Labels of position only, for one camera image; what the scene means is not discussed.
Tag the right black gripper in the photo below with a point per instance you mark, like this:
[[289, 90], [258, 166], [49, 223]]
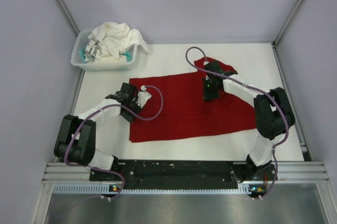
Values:
[[207, 96]]

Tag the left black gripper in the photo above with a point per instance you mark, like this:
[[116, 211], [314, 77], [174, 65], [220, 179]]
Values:
[[130, 118]]

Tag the red t shirt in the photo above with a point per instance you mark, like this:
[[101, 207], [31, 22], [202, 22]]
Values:
[[181, 112]]

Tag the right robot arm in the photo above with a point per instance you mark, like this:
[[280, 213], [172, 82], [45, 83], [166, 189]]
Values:
[[272, 111]]

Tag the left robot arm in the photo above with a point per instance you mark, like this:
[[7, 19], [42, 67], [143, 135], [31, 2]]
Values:
[[76, 139]]

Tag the teal garment in basket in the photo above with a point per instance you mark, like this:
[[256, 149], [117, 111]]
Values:
[[91, 58]]

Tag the white t shirt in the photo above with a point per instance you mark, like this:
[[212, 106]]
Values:
[[114, 38]]

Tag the white plastic basket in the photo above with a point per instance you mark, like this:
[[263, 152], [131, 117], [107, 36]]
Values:
[[81, 43]]

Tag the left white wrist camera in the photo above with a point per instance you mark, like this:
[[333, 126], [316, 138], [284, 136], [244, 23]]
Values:
[[143, 96]]

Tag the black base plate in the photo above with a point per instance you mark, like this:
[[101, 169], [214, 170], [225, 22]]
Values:
[[175, 175]]

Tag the grey slotted cable duct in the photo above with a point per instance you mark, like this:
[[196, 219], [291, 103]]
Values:
[[111, 189]]

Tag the left aluminium corner post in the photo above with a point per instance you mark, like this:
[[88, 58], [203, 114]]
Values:
[[66, 13]]

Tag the aluminium corner post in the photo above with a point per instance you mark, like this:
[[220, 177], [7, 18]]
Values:
[[66, 13], [288, 22]]

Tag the right aluminium corner post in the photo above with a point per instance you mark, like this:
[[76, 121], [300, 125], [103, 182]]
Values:
[[288, 22]]

